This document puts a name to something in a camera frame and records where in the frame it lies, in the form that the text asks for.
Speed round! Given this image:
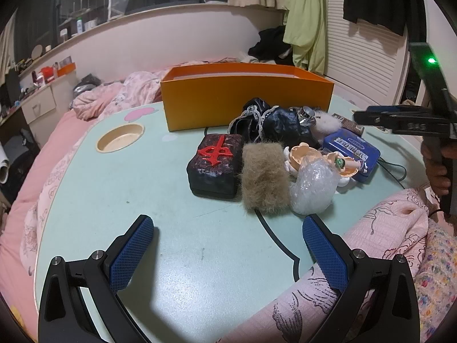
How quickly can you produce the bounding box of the pink embroidered cloth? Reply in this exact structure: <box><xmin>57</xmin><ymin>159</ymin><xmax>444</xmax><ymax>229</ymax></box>
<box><xmin>221</xmin><ymin>186</ymin><xmax>432</xmax><ymax>343</ymax></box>

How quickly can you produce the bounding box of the brown furry pouch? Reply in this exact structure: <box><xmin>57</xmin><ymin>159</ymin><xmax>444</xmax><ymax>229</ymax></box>
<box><xmin>240</xmin><ymin>141</ymin><xmax>290</xmax><ymax>216</ymax></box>

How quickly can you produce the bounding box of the pink floral blanket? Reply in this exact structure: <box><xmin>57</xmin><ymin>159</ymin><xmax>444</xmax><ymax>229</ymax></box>
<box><xmin>69</xmin><ymin>57</ymin><xmax>250</xmax><ymax>120</ymax></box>

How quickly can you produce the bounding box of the colourful knitted blanket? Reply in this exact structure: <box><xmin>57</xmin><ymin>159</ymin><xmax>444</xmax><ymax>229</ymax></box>
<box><xmin>414</xmin><ymin>218</ymin><xmax>457</xmax><ymax>342</ymax></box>

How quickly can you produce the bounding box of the white desk drawer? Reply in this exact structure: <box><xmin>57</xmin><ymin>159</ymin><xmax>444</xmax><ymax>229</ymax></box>
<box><xmin>22</xmin><ymin>79</ymin><xmax>58</xmax><ymax>124</ymax></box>

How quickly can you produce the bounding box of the silver metal bell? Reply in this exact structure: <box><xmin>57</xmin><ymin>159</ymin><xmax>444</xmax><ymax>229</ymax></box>
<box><xmin>298</xmin><ymin>105</ymin><xmax>316</xmax><ymax>126</ymax></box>

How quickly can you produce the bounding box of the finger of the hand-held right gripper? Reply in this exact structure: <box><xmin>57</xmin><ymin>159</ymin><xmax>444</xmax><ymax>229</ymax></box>
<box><xmin>353</xmin><ymin>111</ymin><xmax>395</xmax><ymax>130</ymax></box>
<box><xmin>366</xmin><ymin>104</ymin><xmax>432</xmax><ymax>114</ymax></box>

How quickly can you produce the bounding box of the black cable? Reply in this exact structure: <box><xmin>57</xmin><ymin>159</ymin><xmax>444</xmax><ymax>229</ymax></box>
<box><xmin>375</xmin><ymin>156</ymin><xmax>408</xmax><ymax>190</ymax></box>

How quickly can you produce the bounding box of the narrow cream curtain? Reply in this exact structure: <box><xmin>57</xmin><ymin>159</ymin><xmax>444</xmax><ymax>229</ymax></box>
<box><xmin>0</xmin><ymin>9</ymin><xmax>18</xmax><ymax>79</ymax></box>

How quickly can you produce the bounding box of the peach doll figurine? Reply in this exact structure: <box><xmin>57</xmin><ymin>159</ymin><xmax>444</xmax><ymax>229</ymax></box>
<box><xmin>284</xmin><ymin>143</ymin><xmax>368</xmax><ymax>194</ymax></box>

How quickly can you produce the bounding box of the person's right hand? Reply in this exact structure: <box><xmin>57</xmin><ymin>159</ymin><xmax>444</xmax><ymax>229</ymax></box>
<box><xmin>420</xmin><ymin>139</ymin><xmax>453</xmax><ymax>196</ymax></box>

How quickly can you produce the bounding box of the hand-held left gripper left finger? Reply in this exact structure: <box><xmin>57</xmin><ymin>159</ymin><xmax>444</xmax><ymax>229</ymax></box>
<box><xmin>37</xmin><ymin>214</ymin><xmax>155</xmax><ymax>343</ymax></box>

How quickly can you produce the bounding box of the green hanging cloth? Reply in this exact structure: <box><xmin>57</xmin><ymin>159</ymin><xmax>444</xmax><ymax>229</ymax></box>
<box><xmin>283</xmin><ymin>0</ymin><xmax>327</xmax><ymax>75</ymax></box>

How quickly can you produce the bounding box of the black box with red symbol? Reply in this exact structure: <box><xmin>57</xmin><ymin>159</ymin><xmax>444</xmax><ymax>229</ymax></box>
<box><xmin>186</xmin><ymin>133</ymin><xmax>245</xmax><ymax>199</ymax></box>

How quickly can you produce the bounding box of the black lace-trimmed cloth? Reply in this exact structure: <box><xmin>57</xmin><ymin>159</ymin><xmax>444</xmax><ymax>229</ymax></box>
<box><xmin>228</xmin><ymin>96</ymin><xmax>322</xmax><ymax>149</ymax></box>

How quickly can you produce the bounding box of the pink bed sheet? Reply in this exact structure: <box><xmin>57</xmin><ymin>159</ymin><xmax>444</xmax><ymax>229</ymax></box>
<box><xmin>0</xmin><ymin>109</ymin><xmax>90</xmax><ymax>340</ymax></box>

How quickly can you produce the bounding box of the white rolled paper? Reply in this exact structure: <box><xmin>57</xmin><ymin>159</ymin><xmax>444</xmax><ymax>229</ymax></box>
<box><xmin>0</xmin><ymin>145</ymin><xmax>9</xmax><ymax>184</ymax></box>

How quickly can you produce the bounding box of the white louvred door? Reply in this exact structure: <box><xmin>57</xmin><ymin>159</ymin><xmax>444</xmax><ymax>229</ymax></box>
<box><xmin>323</xmin><ymin>7</ymin><xmax>411</xmax><ymax>106</ymax></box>

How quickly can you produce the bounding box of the black clothes pile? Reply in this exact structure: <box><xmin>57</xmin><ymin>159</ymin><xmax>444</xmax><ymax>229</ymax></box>
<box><xmin>248</xmin><ymin>25</ymin><xmax>297</xmax><ymax>67</ymax></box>

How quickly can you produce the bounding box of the white fluffy scrunchie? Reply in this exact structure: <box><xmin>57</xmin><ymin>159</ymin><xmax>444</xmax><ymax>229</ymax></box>
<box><xmin>310</xmin><ymin>109</ymin><xmax>345</xmax><ymax>136</ymax></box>

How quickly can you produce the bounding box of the bubble wrap bundle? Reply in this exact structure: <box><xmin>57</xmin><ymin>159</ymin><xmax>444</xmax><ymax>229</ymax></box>
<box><xmin>288</xmin><ymin>157</ymin><xmax>339</xmax><ymax>216</ymax></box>

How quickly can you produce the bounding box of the small brown box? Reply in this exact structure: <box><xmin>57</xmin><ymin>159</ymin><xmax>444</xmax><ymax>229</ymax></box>
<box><xmin>332</xmin><ymin>113</ymin><xmax>365</xmax><ymax>136</ymax></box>

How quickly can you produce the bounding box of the blue tin box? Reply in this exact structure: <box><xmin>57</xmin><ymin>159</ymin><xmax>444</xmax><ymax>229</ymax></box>
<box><xmin>321</xmin><ymin>130</ymin><xmax>381</xmax><ymax>184</ymax></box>

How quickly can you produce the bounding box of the small orange box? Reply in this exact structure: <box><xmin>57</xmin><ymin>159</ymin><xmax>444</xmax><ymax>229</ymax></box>
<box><xmin>56</xmin><ymin>62</ymin><xmax>77</xmax><ymax>77</ymax></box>

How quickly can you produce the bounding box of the grey black bag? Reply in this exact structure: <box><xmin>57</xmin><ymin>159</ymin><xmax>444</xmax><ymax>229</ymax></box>
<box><xmin>73</xmin><ymin>73</ymin><xmax>102</xmax><ymax>95</ymax></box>

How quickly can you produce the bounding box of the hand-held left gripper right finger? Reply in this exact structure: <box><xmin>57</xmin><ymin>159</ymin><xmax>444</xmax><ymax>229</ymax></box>
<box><xmin>302</xmin><ymin>215</ymin><xmax>420</xmax><ymax>343</ymax></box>

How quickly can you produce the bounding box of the orange cardboard box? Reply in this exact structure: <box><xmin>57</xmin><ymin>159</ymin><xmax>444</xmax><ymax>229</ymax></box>
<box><xmin>160</xmin><ymin>62</ymin><xmax>335</xmax><ymax>133</ymax></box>

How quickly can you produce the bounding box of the black hanging garment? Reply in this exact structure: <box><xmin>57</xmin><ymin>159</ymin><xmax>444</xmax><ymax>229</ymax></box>
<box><xmin>343</xmin><ymin>0</ymin><xmax>409</xmax><ymax>36</ymax></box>

